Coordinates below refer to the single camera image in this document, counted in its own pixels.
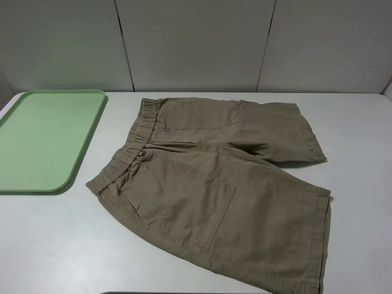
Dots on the khaki shorts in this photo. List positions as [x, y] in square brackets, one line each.
[201, 179]

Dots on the green plastic tray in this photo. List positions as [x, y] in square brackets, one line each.
[43, 137]

